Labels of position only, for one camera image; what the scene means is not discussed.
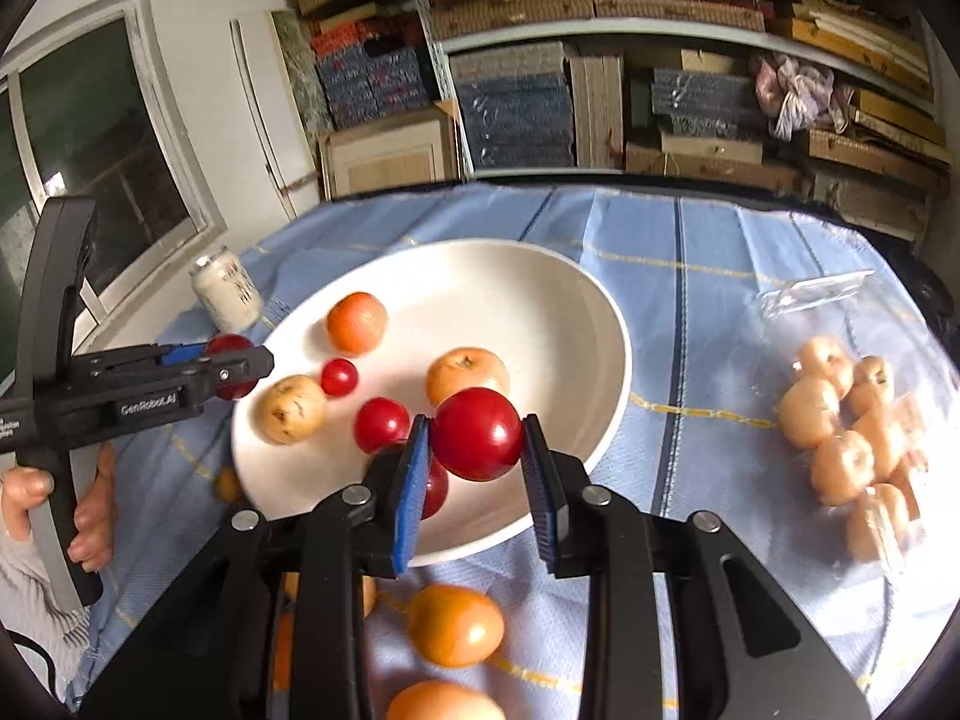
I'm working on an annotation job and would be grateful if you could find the stack of dark blue boxes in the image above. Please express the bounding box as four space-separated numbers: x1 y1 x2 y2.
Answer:
450 45 577 170

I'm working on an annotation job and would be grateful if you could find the orange-yellow tangerine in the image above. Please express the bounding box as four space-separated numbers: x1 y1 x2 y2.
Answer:
406 585 506 668

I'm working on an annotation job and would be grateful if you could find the person's left hand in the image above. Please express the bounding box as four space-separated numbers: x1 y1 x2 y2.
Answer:
0 442 119 572

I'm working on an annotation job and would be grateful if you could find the yellow pear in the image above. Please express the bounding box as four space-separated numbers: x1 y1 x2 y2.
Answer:
253 375 328 445

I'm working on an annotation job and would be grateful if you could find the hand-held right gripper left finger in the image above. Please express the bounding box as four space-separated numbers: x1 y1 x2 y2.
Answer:
75 414 432 720

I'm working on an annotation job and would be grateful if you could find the blue tablecloth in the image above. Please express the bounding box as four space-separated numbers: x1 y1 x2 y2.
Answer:
64 184 960 720

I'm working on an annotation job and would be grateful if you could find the dark red plum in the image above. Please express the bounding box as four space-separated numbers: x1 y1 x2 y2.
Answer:
431 387 524 482
204 334 260 400

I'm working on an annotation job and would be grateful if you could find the small red plum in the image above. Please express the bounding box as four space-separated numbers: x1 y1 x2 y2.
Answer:
354 397 413 455
418 456 449 520
321 358 359 398

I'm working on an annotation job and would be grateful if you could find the white plate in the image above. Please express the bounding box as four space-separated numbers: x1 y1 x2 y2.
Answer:
231 238 631 567

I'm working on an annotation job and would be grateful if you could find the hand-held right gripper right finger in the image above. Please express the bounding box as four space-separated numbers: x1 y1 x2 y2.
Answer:
521 414 875 720

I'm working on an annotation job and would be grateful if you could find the pale wooden frame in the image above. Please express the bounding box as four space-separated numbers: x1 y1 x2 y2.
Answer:
319 109 460 200

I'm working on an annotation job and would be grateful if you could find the clear plastic box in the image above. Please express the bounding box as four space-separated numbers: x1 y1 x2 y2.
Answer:
754 270 960 571

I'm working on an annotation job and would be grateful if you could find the green marbled panel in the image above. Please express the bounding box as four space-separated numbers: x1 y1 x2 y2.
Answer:
270 9 335 136

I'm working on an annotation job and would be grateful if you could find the long white slat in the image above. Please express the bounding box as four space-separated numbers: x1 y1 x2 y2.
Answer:
229 15 320 222

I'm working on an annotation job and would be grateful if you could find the pale orange persimmon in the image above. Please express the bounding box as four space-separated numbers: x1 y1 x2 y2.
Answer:
385 681 507 720

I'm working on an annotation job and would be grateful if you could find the white-framed window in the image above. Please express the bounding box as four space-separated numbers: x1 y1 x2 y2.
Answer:
0 0 227 383

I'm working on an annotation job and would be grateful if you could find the large orange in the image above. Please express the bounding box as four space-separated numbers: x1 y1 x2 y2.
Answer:
274 574 378 691

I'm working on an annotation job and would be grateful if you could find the white metal shelf rack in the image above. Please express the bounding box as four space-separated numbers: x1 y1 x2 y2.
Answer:
401 0 950 256

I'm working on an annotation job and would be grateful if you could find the white drink can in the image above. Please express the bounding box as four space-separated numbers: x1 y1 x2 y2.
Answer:
189 247 263 332

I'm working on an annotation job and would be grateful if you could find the stack of blue floral boxes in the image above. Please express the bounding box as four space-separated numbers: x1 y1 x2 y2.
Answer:
309 19 436 130

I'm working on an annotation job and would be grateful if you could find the person's left forearm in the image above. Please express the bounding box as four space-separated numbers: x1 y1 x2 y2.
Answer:
0 532 91 698

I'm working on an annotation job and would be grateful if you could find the spotted orange persimmon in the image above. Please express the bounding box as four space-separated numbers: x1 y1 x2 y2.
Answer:
426 347 509 406

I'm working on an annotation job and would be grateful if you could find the orange mandarin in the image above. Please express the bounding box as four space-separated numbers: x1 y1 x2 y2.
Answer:
326 292 389 356

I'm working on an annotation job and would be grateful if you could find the group of pale peaches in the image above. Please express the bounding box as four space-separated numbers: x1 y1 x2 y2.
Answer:
776 336 927 563

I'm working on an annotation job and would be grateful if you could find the pink cloth bundle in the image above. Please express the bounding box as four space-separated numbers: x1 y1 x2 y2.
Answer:
752 54 856 140

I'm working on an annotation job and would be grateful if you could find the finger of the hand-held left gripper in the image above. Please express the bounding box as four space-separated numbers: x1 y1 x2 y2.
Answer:
161 347 275 412
75 342 214 380

